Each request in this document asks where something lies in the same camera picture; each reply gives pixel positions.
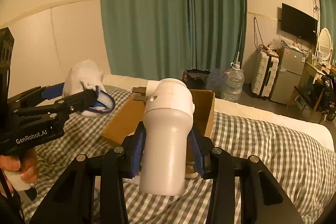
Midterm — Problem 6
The white plastic bottle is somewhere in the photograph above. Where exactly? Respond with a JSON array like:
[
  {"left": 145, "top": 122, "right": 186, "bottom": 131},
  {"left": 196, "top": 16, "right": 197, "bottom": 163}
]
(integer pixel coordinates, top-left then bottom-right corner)
[{"left": 139, "top": 79, "right": 195, "bottom": 196}]

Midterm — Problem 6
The left hand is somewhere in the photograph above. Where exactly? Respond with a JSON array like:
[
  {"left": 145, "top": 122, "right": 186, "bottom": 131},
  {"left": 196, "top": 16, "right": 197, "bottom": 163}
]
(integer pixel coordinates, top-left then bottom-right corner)
[{"left": 1, "top": 148, "right": 38, "bottom": 184}]

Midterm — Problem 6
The grey checkered bed cover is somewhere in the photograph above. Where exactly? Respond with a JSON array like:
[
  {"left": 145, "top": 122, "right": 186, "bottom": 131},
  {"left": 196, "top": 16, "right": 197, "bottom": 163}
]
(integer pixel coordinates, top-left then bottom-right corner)
[{"left": 22, "top": 87, "right": 335, "bottom": 223}]

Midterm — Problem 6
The cream bed sheet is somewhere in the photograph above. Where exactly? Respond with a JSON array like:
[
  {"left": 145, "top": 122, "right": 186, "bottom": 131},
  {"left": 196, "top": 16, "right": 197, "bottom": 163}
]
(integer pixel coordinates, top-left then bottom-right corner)
[{"left": 103, "top": 75, "right": 334, "bottom": 151}]

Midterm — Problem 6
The brown cardboard box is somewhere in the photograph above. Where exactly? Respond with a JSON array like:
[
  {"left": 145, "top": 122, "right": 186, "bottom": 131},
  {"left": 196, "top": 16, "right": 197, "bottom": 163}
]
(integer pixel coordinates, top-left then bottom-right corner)
[{"left": 102, "top": 90, "right": 215, "bottom": 162}]

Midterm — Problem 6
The white dressing table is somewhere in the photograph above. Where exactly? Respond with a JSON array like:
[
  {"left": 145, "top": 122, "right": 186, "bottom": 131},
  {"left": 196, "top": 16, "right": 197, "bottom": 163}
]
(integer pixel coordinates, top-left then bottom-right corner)
[{"left": 287, "top": 63, "right": 335, "bottom": 123}]

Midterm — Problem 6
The black bags pile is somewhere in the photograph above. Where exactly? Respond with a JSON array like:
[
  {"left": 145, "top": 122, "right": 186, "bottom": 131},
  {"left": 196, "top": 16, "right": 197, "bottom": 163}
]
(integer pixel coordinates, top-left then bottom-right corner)
[{"left": 311, "top": 74, "right": 335, "bottom": 121}]

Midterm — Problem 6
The large clear water bottle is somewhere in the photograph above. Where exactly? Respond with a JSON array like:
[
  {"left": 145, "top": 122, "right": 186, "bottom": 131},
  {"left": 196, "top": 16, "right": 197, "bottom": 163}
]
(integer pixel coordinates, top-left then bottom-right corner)
[{"left": 221, "top": 61, "right": 244, "bottom": 102}]

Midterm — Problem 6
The clear plastic bag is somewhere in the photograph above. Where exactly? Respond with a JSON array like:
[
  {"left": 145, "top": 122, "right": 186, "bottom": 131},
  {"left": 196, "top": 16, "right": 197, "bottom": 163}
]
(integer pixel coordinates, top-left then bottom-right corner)
[{"left": 206, "top": 68, "right": 229, "bottom": 98}]

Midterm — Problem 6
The white suitcase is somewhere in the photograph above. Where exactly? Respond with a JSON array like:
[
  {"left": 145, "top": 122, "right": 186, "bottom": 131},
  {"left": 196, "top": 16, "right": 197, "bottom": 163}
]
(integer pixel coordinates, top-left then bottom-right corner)
[{"left": 251, "top": 50, "right": 279, "bottom": 97}]

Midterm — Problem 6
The black basket by curtain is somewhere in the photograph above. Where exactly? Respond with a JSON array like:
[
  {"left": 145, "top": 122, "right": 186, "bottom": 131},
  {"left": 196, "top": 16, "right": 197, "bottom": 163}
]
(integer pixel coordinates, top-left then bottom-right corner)
[{"left": 182, "top": 69, "right": 210, "bottom": 90}]

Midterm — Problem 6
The silver mini fridge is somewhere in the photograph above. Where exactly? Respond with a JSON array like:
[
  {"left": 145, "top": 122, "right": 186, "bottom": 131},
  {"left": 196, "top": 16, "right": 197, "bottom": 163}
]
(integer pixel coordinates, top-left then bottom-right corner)
[{"left": 270, "top": 46, "right": 305, "bottom": 105}]

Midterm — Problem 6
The green curtain left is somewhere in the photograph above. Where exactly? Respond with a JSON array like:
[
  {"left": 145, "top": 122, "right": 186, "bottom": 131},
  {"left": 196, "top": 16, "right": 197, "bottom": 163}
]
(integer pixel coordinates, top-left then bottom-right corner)
[{"left": 100, "top": 0, "right": 247, "bottom": 80}]

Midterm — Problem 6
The green curtain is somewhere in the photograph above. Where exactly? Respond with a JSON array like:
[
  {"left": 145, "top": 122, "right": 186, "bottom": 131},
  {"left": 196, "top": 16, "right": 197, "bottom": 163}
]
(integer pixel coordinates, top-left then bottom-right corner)
[
  {"left": 100, "top": 0, "right": 247, "bottom": 80},
  {"left": 319, "top": 0, "right": 336, "bottom": 59}
]

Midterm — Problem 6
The oval white vanity mirror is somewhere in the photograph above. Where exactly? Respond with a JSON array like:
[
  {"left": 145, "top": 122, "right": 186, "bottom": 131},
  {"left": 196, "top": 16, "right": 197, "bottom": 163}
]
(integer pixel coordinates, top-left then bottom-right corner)
[{"left": 317, "top": 27, "right": 333, "bottom": 61}]

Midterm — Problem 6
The green curtain right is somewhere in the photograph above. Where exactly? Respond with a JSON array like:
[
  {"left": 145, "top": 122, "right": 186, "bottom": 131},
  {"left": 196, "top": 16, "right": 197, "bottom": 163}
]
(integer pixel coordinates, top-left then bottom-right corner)
[{"left": 319, "top": 0, "right": 336, "bottom": 59}]

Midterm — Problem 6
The black wall television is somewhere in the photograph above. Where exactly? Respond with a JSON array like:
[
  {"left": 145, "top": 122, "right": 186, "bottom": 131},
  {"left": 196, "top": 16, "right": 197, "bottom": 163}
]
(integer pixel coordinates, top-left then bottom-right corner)
[{"left": 281, "top": 3, "right": 318, "bottom": 46}]

